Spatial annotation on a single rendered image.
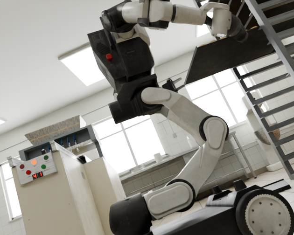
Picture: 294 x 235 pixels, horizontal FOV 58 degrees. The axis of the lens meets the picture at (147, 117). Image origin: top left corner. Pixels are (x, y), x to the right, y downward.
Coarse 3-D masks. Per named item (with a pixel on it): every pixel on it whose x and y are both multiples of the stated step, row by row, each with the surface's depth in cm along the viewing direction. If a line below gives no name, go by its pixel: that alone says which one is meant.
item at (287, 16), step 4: (288, 12) 132; (292, 12) 132; (276, 16) 131; (280, 16) 131; (284, 16) 131; (288, 16) 131; (292, 16) 132; (268, 20) 130; (272, 20) 130; (276, 20) 130; (280, 20) 131; (284, 20) 133; (272, 24) 132; (260, 28) 131
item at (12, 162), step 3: (9, 156) 176; (9, 159) 176; (12, 159) 176; (15, 159) 181; (18, 159) 186; (9, 162) 176; (12, 162) 175; (15, 162) 180; (18, 162) 184; (21, 162) 189; (9, 165) 175; (12, 165) 175
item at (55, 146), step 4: (52, 140) 179; (52, 144) 179; (56, 144) 184; (52, 148) 178; (56, 148) 179; (60, 148) 189; (64, 148) 202; (64, 152) 197; (68, 152) 209; (72, 156) 220; (76, 156) 234; (80, 160) 247
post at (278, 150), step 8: (216, 40) 176; (232, 72) 171; (248, 96) 163; (256, 112) 160; (264, 120) 159; (264, 128) 158; (272, 136) 156; (272, 144) 156; (280, 152) 153; (280, 160) 154; (288, 168) 150
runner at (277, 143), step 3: (291, 135) 156; (282, 138) 155; (285, 138) 155; (288, 138) 155; (291, 138) 155; (276, 141) 154; (279, 141) 154; (282, 141) 155; (285, 141) 155; (288, 141) 152; (276, 144) 154; (279, 144) 154; (282, 144) 151
